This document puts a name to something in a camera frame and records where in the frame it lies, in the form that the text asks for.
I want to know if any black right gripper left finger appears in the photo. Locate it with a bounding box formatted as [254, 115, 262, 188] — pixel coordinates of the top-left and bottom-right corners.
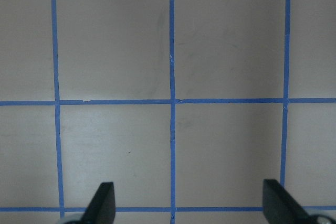
[81, 182, 116, 224]

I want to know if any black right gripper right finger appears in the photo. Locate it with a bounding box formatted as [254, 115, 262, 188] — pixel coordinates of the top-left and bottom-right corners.
[262, 179, 315, 224]

